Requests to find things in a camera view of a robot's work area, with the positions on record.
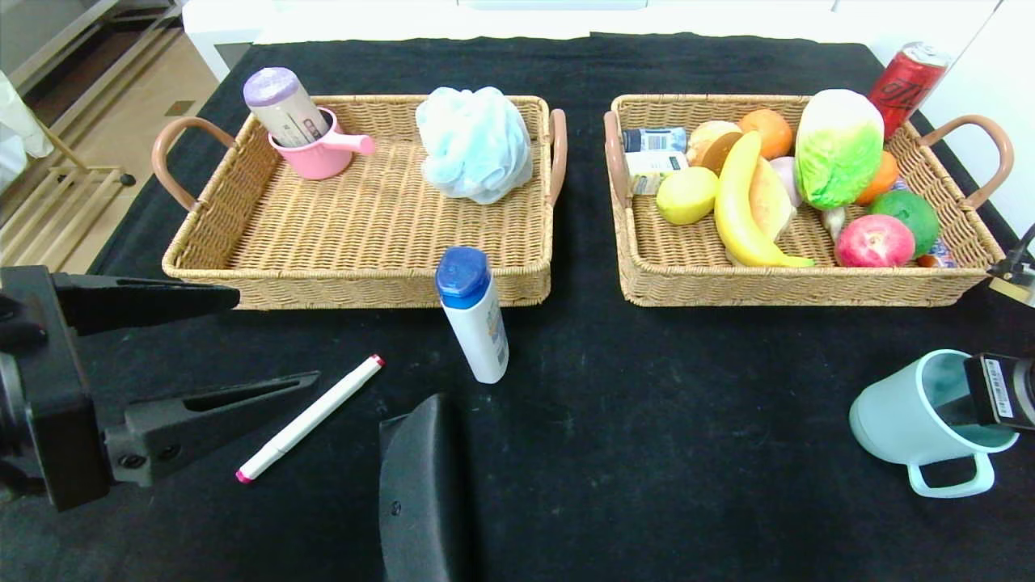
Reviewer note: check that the red apple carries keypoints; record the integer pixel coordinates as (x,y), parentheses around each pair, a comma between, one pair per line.
(873,242)

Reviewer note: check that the yellow lemon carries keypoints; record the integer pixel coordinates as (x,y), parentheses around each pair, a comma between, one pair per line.
(687,194)

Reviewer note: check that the golden bread loaf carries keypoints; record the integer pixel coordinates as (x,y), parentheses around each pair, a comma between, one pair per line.
(772,202)

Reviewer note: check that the small white toy vegetable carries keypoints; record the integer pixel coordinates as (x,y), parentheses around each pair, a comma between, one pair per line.
(833,226)

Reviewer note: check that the small orange fruit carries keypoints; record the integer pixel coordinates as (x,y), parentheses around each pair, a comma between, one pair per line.
(885,179)

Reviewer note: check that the light teal mug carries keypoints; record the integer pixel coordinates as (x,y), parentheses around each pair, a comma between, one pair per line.
(889,420)

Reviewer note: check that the white bottle blue cap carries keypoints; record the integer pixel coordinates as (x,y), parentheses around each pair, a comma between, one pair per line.
(481,331)

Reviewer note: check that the small blue labelled bottle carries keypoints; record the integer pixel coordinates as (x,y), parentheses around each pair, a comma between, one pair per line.
(653,140)

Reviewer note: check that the green round fruit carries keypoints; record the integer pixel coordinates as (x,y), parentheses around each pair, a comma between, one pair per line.
(914,212)

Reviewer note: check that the wooden rolling rack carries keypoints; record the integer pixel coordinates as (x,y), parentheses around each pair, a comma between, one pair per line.
(89,170)

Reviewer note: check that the light blue bath loofah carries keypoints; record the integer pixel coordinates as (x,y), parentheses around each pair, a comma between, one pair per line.
(473,145)

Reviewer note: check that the wicker basket with toiletries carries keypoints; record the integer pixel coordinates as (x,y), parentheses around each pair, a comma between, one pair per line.
(364,218)

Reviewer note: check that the white juice carton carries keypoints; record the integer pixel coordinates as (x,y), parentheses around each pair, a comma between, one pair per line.
(643,174)

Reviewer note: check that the pink round bun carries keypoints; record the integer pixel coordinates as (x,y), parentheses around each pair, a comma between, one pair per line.
(707,141)

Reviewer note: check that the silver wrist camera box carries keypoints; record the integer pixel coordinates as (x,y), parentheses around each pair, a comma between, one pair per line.
(1019,289)

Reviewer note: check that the green white napa cabbage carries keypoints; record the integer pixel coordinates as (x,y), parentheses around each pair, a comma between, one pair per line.
(837,137)

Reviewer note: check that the grey metal shelf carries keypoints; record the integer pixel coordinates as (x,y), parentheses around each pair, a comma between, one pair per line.
(48,32)

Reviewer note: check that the red soda can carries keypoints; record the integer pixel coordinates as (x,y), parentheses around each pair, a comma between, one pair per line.
(906,85)

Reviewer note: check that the pink plastic cup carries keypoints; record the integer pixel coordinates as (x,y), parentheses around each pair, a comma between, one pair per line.
(323,158)

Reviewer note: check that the black curved plastic object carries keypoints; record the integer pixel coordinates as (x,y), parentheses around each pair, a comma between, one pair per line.
(420,501)

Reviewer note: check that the pale pink onion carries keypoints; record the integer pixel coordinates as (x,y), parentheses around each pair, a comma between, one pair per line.
(790,174)

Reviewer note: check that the wicker basket with food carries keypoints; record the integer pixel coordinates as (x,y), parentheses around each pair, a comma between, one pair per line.
(889,279)

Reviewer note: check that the purple capped bottle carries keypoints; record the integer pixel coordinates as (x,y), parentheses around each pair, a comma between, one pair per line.
(283,105)

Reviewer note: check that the yellow banana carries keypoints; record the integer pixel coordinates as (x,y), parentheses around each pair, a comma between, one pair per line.
(736,210)

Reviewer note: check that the white hanging cloth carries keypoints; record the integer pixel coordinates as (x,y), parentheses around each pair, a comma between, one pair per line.
(16,121)

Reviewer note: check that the white marker pink ends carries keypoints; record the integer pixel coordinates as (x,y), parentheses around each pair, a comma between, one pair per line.
(311,416)

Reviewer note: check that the black table cloth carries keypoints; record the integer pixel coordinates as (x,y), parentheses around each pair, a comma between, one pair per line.
(162,533)

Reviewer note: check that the colourful snack wrapper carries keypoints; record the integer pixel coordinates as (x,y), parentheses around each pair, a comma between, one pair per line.
(938,259)

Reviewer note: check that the large orange fruit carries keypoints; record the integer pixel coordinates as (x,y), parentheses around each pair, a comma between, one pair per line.
(772,133)

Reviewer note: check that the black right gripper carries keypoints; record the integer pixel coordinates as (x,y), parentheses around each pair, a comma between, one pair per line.
(1000,388)

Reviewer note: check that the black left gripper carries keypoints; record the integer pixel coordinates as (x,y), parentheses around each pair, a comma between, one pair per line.
(50,388)

